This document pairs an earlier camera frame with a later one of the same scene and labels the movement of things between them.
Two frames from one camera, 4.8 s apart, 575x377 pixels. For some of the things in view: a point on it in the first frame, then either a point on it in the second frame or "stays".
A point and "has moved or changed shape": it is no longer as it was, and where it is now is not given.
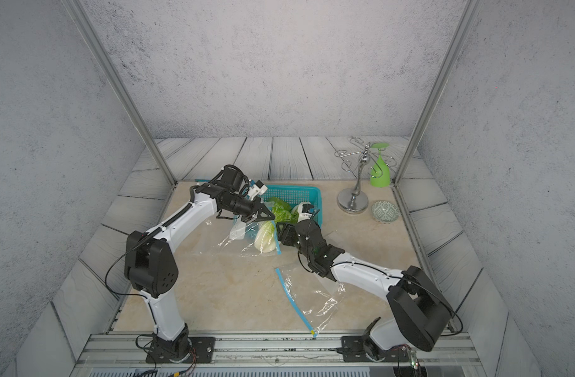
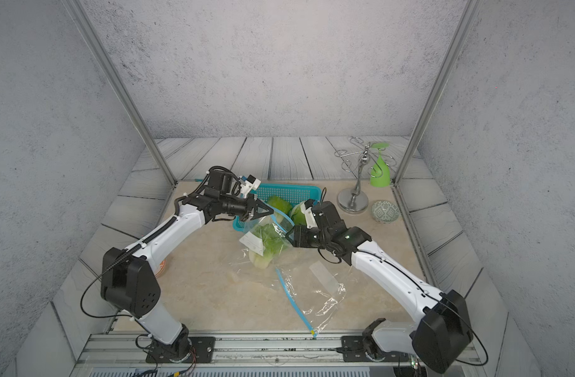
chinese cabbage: (265, 239) has moved or changed shape
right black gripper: (289, 231) → (300, 236)
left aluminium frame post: (120, 87) stays
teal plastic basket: (297, 194) stays
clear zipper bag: (254, 239) has moved or changed shape
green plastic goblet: (380, 173) stays
